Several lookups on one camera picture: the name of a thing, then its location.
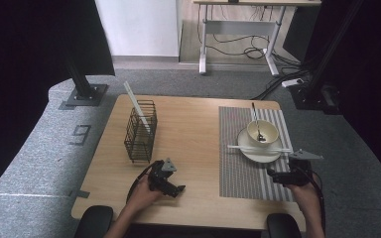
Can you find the metal spoon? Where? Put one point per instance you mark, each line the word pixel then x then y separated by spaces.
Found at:
pixel 257 122

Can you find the white chopstick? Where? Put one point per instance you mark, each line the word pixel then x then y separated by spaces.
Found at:
pixel 261 151
pixel 135 102
pixel 244 146

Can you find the cream bowl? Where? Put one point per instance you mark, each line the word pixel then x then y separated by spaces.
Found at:
pixel 268 132

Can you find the white-legged wooden desk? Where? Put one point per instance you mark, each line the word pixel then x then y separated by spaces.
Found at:
pixel 238 27

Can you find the white plate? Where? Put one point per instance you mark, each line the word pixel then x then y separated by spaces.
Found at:
pixel 258 157

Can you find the person's right hand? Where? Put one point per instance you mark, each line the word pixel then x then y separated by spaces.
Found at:
pixel 307 195

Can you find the grey tape strip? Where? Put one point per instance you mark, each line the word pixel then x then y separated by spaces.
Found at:
pixel 81 194

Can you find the black metal stand with base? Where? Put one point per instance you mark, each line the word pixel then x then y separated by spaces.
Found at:
pixel 314 95
pixel 86 92

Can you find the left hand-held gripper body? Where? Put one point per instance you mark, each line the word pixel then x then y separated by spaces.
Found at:
pixel 160 178

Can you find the black chair armrest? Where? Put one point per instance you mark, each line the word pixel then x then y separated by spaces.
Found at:
pixel 94 221
pixel 281 226

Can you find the black curtain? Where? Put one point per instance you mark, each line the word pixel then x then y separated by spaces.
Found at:
pixel 377 66
pixel 29 49

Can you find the grey striped woven placemat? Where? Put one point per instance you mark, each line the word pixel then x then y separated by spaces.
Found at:
pixel 234 172

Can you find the white power strip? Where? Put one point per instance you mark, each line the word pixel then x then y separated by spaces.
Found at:
pixel 292 82

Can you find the person's left hand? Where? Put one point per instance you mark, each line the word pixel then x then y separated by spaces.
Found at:
pixel 144 195

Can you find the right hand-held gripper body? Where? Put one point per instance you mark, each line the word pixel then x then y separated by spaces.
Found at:
pixel 297 177

